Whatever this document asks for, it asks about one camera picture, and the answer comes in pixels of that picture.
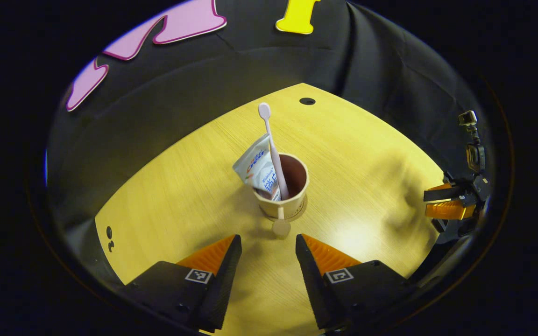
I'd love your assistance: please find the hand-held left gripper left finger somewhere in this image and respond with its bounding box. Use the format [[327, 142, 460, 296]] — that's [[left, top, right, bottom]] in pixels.
[[122, 234, 242, 333]]

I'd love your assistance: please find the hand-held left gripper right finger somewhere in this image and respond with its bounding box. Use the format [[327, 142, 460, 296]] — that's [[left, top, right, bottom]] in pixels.
[[295, 233, 414, 330]]

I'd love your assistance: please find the round brown coaster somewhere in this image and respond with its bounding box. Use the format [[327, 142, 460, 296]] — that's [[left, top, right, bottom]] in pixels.
[[259, 194, 308, 223]]

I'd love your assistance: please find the beige cup with handle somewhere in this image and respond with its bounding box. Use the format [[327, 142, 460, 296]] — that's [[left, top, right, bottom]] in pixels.
[[253, 153, 310, 238]]

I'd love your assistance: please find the white toothpaste tube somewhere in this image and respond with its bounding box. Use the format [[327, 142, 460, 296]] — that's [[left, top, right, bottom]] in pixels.
[[232, 133, 281, 201]]

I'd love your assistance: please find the pale pink toothbrush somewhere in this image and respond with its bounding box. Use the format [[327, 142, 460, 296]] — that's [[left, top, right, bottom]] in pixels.
[[258, 102, 290, 200]]

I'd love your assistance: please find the wooden desktop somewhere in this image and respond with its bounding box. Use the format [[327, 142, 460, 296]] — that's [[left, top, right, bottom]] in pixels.
[[95, 83, 445, 336]]

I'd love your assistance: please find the black backdrop cloth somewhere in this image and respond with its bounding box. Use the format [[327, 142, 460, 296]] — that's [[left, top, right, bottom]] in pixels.
[[45, 0, 489, 290]]

